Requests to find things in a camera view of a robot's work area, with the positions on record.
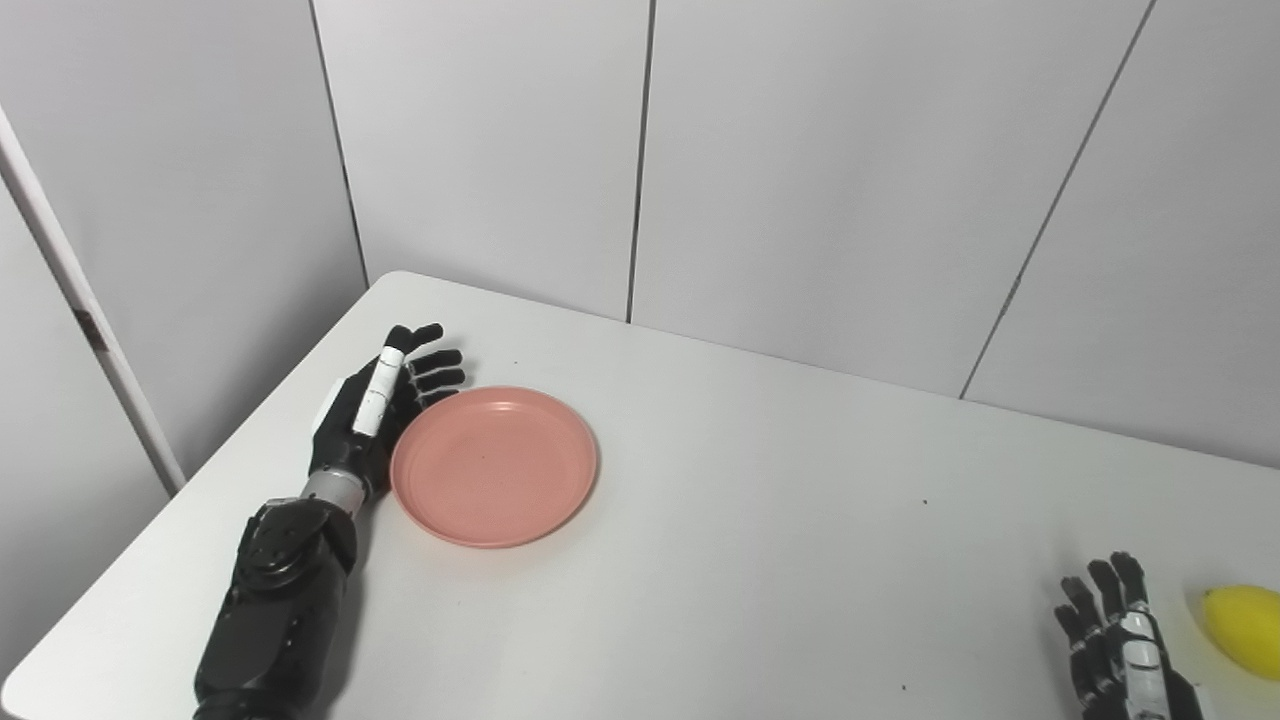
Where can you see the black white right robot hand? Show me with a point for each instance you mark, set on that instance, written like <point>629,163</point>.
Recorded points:
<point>1125,665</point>

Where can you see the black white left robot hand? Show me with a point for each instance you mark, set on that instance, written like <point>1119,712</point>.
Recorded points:
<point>345,435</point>

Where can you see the yellow lemon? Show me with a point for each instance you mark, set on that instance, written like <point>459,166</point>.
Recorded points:
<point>1250,625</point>

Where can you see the pink round plate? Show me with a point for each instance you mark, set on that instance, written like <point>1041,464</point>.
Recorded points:
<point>495,470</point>

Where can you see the white frame post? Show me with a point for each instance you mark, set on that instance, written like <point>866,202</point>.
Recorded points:
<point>100,330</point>

